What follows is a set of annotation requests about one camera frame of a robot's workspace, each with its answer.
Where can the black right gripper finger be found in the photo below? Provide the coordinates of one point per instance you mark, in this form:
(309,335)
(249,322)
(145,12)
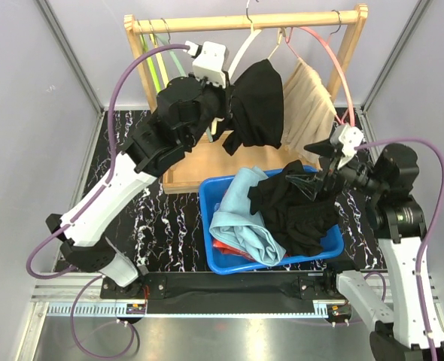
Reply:
(324,149)
(311,184)

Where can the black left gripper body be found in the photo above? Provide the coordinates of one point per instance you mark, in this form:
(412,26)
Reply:
(214,101)

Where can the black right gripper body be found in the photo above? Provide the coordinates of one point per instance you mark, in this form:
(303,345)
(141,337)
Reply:
(354,174)

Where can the black trousers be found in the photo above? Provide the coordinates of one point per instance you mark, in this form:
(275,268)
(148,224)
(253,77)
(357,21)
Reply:
(256,109)
(295,222)

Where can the yellow hanger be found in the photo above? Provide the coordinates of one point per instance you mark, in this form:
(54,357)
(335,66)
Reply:
(160,62)

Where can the lime green hanger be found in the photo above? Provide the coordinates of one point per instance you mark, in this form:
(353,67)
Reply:
(151,65)

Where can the mint green hanger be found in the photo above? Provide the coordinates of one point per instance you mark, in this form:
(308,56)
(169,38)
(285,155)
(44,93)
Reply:
(174,57)

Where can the light blue trousers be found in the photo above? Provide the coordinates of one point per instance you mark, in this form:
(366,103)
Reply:
(237,192)

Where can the red white patterned trousers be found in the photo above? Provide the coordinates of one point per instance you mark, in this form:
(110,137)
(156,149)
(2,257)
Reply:
(237,230)

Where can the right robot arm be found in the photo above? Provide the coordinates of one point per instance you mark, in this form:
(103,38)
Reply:
(410,329)

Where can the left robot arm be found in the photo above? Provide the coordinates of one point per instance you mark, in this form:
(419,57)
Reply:
(185,109)

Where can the beige trousers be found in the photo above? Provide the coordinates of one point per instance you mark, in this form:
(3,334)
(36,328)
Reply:
(309,112)

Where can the wooden clothes rack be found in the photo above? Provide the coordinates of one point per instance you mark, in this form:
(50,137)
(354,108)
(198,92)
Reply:
(210,160)

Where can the blue plastic bin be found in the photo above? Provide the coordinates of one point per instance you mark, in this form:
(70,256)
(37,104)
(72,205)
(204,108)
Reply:
(211,191)

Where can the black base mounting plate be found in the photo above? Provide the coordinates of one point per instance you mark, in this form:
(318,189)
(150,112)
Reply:
(196,293)

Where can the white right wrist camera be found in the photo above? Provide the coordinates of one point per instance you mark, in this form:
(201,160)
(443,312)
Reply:
(345,139)

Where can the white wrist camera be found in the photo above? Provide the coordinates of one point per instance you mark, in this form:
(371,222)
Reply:
(209,62)
(345,139)

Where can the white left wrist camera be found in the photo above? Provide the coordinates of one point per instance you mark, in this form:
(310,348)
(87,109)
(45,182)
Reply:
(209,62)

